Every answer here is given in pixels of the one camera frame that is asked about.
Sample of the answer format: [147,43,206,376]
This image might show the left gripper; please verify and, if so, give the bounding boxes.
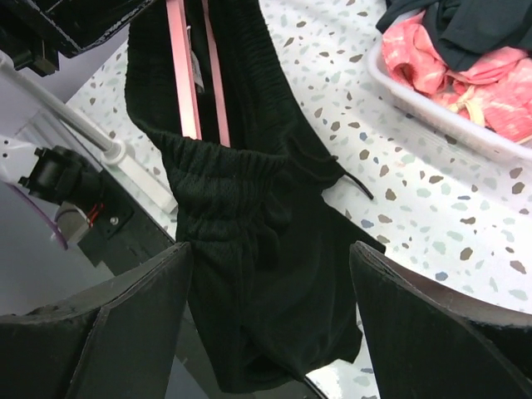
[1,0,152,76]

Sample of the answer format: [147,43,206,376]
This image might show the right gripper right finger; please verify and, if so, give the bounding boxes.
[350,242,531,399]

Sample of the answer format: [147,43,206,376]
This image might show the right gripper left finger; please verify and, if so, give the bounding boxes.
[1,244,193,398]

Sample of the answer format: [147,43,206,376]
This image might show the pink hanger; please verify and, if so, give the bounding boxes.
[165,0,230,147]

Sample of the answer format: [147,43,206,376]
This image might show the black shorts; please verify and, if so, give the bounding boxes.
[125,1,385,394]

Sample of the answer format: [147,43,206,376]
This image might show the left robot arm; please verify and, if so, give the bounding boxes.
[1,1,175,212]

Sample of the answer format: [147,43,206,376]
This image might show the metal clothes rack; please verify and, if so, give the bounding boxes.
[1,56,177,214]

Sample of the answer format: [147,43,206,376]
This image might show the white plastic basket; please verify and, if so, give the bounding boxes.
[367,39,531,163]

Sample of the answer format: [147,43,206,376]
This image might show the pink garment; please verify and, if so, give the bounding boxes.
[382,11,531,145]

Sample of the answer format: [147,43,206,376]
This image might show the dark teal garment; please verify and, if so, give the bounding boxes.
[376,0,531,71]

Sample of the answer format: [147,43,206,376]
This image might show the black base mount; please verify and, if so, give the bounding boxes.
[62,171,175,275]

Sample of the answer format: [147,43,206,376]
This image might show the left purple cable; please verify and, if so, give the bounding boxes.
[10,185,70,250]

